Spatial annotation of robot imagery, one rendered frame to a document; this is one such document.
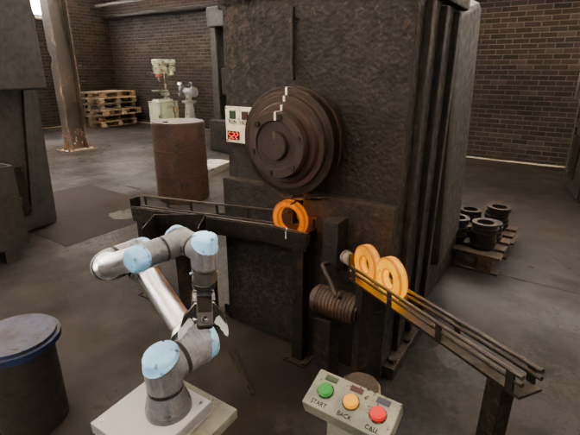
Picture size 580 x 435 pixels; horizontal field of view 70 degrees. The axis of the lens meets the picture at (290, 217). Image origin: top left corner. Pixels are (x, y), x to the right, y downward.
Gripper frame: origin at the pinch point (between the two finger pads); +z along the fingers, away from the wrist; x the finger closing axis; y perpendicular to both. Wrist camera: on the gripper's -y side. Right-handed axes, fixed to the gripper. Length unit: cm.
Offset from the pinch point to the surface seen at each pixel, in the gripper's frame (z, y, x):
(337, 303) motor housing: 8, 26, -56
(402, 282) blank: -18, -2, -65
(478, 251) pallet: 38, 122, -209
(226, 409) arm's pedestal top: 31.2, 0.7, -8.4
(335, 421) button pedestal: 0.8, -35.8, -31.1
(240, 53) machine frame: -83, 106, -23
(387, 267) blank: -20, 6, -63
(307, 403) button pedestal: -0.3, -29.9, -25.3
